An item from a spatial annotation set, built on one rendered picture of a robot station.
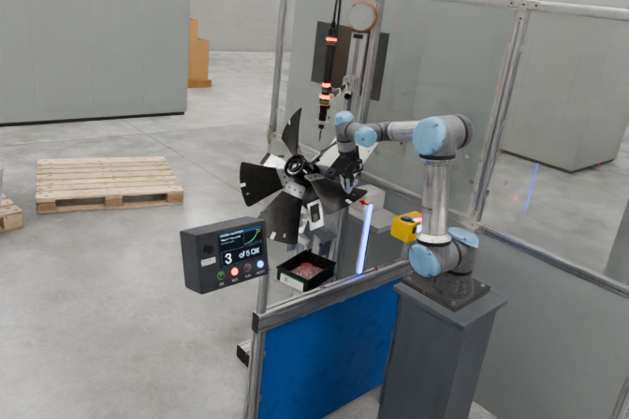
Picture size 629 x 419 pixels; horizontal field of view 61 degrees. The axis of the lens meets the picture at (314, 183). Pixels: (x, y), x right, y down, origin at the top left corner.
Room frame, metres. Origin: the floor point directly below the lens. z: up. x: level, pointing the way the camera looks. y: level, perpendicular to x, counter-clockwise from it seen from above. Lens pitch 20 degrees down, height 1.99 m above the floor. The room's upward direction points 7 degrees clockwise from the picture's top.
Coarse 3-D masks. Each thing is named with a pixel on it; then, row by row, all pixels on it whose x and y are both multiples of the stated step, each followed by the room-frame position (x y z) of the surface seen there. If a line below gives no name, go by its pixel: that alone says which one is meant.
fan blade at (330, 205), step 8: (312, 184) 2.21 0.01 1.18; (320, 184) 2.21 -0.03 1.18; (328, 184) 2.22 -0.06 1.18; (336, 184) 2.24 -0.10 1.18; (320, 192) 2.16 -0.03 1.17; (328, 192) 2.16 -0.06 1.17; (336, 192) 2.16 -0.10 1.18; (344, 192) 2.17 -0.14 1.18; (352, 192) 2.17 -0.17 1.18; (360, 192) 2.17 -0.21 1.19; (320, 200) 2.11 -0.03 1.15; (328, 200) 2.11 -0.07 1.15; (336, 200) 2.11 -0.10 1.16; (344, 200) 2.11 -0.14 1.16; (352, 200) 2.11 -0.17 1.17; (328, 208) 2.07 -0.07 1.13; (336, 208) 2.07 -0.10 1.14
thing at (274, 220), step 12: (276, 204) 2.23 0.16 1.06; (288, 204) 2.24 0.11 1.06; (300, 204) 2.26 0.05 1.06; (264, 216) 2.20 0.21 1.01; (276, 216) 2.19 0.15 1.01; (288, 216) 2.21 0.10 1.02; (276, 228) 2.16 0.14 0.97; (288, 228) 2.17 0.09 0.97; (276, 240) 2.12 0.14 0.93; (288, 240) 2.13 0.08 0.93
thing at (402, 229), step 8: (400, 216) 2.22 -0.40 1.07; (416, 216) 2.25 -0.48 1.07; (392, 224) 2.21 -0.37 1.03; (400, 224) 2.18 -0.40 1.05; (408, 224) 2.15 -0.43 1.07; (416, 224) 2.17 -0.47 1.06; (392, 232) 2.20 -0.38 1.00; (400, 232) 2.17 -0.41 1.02; (408, 232) 2.14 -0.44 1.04; (416, 232) 2.18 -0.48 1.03; (408, 240) 2.15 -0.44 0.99
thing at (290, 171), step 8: (288, 160) 2.36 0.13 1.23; (296, 160) 2.34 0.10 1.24; (304, 160) 2.31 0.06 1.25; (288, 168) 2.32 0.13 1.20; (296, 168) 2.30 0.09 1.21; (304, 168) 2.29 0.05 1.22; (312, 168) 2.34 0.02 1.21; (288, 176) 2.29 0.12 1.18; (296, 176) 2.28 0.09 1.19; (304, 184) 2.34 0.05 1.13
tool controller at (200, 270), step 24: (192, 240) 1.45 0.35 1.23; (216, 240) 1.48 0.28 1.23; (240, 240) 1.53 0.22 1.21; (264, 240) 1.59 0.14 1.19; (192, 264) 1.45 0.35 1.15; (216, 264) 1.46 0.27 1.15; (240, 264) 1.51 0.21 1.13; (264, 264) 1.57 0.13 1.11; (192, 288) 1.44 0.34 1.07; (216, 288) 1.44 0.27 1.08
